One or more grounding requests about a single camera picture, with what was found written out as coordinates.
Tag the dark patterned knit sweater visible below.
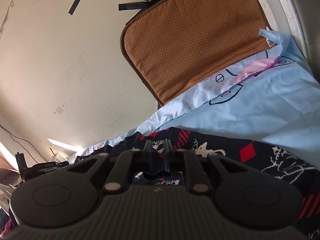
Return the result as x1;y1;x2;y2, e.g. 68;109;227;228
75;127;319;239

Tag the white enamel mug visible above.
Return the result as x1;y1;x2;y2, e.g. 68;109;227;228
50;147;66;163

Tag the light blue cartoon bedsheet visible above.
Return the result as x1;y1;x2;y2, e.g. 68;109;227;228
78;29;319;166

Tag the brown padded cushion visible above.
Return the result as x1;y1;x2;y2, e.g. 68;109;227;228
120;0;268;105

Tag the dark wall cable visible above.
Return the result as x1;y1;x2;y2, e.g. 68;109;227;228
0;124;48;163

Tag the small pink wall sticker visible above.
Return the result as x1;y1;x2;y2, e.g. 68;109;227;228
56;107;63;114

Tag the white window frame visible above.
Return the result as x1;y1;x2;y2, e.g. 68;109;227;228
258;0;319;72

